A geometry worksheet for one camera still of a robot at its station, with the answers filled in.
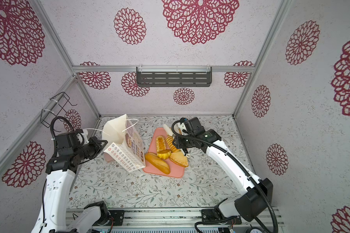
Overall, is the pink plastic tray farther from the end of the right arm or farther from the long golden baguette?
the end of the right arm

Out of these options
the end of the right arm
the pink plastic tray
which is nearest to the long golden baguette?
the pink plastic tray

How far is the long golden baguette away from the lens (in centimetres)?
89
